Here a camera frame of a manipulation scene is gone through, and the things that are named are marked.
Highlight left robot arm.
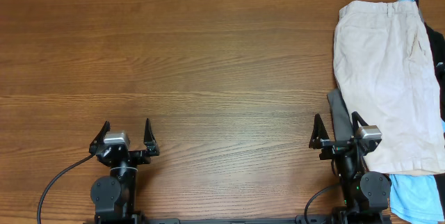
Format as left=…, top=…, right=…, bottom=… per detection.
left=89, top=119, right=160, bottom=223

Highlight light blue garment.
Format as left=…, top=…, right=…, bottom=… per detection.
left=388, top=0, right=445, bottom=224

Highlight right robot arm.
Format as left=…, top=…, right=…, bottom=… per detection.
left=304, top=112, right=391, bottom=224

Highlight grey shorts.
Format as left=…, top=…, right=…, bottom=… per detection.
left=327, top=88, right=353, bottom=141

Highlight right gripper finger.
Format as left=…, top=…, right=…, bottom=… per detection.
left=309, top=113, right=330, bottom=149
left=351, top=111, right=368, bottom=134

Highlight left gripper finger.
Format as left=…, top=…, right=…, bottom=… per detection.
left=143, top=118, right=160, bottom=157
left=88, top=121, right=111, bottom=154

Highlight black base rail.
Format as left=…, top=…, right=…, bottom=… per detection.
left=83, top=214, right=394, bottom=224

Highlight beige shorts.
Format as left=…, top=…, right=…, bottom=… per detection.
left=333, top=1, right=444, bottom=175

